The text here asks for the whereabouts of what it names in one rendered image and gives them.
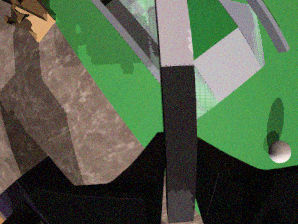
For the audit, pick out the white golf ball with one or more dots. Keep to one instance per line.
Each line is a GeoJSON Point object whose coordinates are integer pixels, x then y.
{"type": "Point", "coordinates": [279, 151]}

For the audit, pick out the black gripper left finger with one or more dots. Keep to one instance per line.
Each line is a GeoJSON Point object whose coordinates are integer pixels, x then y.
{"type": "Point", "coordinates": [135, 197]}

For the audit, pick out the green flat mat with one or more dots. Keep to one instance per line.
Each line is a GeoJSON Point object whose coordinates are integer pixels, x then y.
{"type": "Point", "coordinates": [263, 110]}

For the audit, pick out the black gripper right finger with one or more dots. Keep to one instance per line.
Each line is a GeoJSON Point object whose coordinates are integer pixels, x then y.
{"type": "Point", "coordinates": [232, 192]}

